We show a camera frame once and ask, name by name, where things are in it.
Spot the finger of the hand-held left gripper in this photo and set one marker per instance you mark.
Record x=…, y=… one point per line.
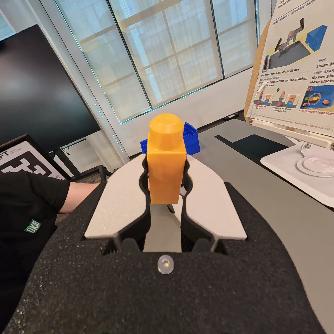
x=184, y=192

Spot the glass window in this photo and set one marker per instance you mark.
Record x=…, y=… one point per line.
x=161, y=52

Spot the black monitor stand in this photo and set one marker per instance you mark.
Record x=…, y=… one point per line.
x=86, y=172

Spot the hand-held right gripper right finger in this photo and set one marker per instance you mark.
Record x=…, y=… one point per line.
x=214, y=208

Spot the framed marker sign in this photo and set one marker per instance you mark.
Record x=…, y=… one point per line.
x=23, y=167

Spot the small black device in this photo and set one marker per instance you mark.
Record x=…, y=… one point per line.
x=231, y=116

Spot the black monitor screen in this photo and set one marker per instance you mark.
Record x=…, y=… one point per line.
x=39, y=91

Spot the blue plastic bin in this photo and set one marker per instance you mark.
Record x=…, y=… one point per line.
x=191, y=142

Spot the yellow mega block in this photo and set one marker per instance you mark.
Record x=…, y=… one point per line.
x=165, y=194
x=167, y=161

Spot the wooden board with instruction sheet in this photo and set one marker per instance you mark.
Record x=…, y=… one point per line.
x=294, y=52

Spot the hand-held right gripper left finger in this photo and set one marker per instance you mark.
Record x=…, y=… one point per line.
x=117, y=208

